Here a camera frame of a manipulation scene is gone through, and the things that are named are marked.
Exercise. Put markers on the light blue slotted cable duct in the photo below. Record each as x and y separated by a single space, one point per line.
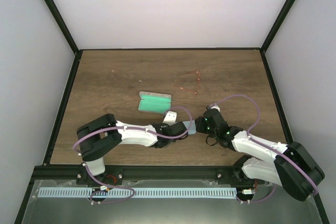
71 192

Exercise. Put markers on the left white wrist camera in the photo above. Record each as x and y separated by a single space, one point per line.
170 118

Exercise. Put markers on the light blue cleaning cloth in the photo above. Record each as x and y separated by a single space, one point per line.
190 125

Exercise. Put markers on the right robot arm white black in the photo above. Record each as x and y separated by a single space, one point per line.
287 165

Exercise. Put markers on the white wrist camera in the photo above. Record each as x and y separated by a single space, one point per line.
213 107
170 118

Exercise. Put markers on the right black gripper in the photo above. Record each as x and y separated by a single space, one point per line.
199 126

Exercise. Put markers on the grey glasses case green inside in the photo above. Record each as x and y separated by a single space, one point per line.
154 102

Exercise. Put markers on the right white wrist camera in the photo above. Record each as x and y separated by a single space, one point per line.
213 107

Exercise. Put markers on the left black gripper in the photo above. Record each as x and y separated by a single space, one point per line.
174 141

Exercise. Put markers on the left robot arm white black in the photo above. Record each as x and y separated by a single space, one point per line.
100 136

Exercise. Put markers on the pink transparent sunglasses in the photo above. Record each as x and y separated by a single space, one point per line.
188 81

